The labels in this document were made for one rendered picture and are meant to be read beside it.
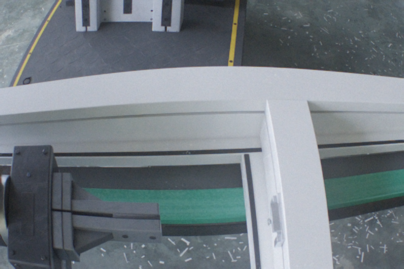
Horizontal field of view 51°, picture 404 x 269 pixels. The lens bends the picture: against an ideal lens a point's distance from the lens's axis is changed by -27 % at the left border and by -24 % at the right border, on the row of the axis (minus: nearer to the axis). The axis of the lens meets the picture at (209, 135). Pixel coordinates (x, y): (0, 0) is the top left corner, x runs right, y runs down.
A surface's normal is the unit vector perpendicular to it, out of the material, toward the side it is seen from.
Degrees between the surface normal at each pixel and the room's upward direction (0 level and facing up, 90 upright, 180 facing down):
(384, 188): 0
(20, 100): 0
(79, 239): 0
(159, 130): 90
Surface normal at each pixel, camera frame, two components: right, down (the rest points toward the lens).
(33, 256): 0.05, -0.60
